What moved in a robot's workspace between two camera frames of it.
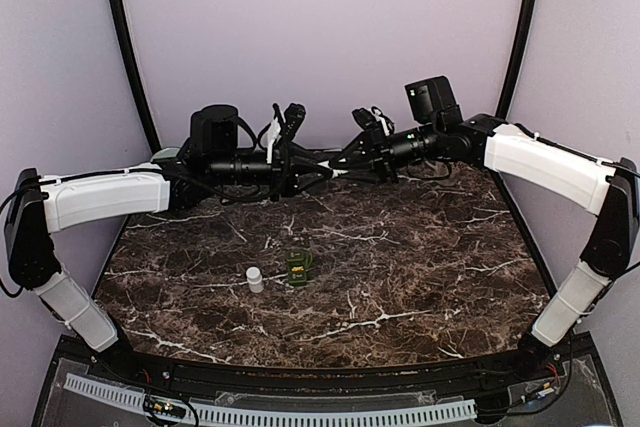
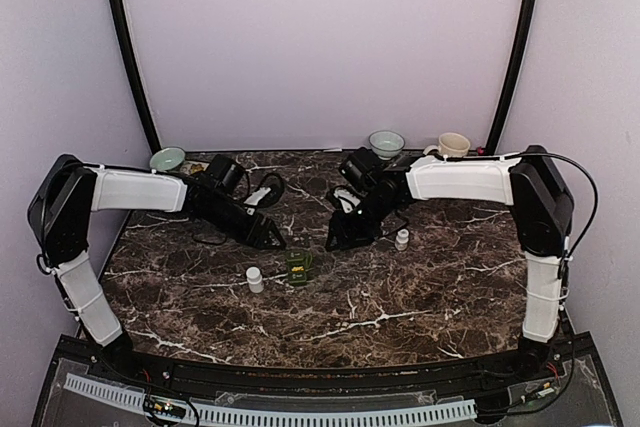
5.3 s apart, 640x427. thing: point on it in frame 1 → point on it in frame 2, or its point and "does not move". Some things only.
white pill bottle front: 254,279 does not move
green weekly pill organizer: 298,262 does not move
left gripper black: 285,172 → 261,238
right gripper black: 382,161 → 347,236
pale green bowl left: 165,153 does not move
